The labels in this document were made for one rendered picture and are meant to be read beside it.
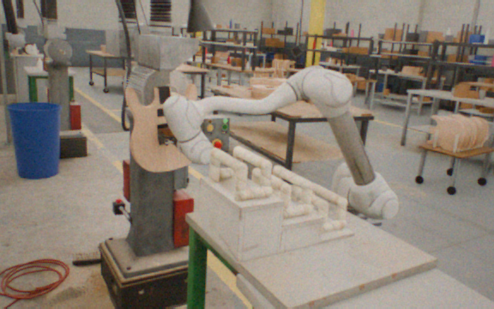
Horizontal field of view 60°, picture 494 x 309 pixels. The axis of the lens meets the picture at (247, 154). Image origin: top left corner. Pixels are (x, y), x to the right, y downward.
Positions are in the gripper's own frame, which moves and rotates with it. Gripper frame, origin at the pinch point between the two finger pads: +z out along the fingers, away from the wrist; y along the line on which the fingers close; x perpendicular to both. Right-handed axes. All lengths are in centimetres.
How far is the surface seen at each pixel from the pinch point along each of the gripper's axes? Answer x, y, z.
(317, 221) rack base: -10, 12, -93
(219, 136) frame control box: -11.2, 34.2, 14.5
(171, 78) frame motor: 22.9, 10.5, 15.7
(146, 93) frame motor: 16.9, -3.1, 16.5
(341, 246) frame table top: -20, 18, -97
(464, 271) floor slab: -135, 203, -33
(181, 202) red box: -50, 14, 30
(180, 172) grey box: -34, 18, 35
